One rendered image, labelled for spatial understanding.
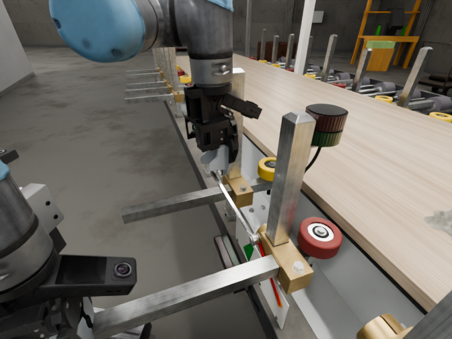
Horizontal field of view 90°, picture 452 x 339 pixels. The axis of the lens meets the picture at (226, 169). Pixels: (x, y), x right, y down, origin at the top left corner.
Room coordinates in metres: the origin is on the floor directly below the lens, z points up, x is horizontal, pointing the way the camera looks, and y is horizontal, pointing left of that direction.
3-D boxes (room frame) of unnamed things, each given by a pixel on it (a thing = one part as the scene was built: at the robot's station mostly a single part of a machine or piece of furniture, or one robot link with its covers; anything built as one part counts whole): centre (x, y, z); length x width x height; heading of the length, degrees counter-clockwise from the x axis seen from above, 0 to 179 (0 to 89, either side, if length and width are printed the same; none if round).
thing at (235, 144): (0.43, -0.01, 1.03); 0.05 x 0.02 x 0.09; 32
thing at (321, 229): (0.30, -0.18, 0.85); 0.08 x 0.08 x 0.11
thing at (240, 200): (0.53, -0.03, 0.84); 0.14 x 0.06 x 0.05; 20
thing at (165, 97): (1.42, 0.39, 0.84); 0.44 x 0.03 x 0.04; 110
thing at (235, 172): (0.55, -0.02, 0.92); 0.04 x 0.04 x 0.48; 20
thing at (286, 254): (0.30, -0.12, 0.84); 0.14 x 0.06 x 0.05; 20
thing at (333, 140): (0.33, -0.15, 1.10); 0.06 x 0.06 x 0.02
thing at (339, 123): (0.33, -0.15, 1.13); 0.06 x 0.06 x 0.02
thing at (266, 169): (0.55, -0.13, 0.85); 0.08 x 0.08 x 0.11
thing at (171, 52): (1.49, 0.32, 0.91); 0.04 x 0.04 x 0.48; 20
